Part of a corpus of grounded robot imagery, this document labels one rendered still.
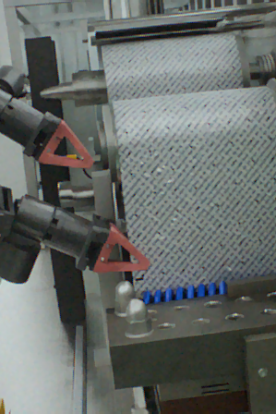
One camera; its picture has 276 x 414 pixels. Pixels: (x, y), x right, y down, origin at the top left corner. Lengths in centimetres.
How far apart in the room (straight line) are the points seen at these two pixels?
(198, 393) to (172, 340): 9
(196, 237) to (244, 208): 8
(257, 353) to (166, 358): 11
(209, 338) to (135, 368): 10
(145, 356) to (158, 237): 23
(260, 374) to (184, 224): 27
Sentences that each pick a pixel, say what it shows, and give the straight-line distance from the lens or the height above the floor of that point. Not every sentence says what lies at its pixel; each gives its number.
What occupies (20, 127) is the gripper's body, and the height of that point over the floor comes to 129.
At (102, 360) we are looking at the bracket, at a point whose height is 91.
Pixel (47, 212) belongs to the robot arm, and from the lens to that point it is 108.
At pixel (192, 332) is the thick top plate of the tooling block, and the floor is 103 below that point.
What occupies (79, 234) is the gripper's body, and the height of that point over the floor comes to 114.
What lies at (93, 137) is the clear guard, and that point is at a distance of 212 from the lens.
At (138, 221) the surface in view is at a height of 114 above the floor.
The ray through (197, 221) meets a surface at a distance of 111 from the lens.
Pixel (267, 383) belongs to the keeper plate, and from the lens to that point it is 96.
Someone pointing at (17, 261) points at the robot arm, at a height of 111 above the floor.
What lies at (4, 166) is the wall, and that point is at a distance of 672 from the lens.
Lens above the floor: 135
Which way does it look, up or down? 10 degrees down
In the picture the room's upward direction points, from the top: 6 degrees counter-clockwise
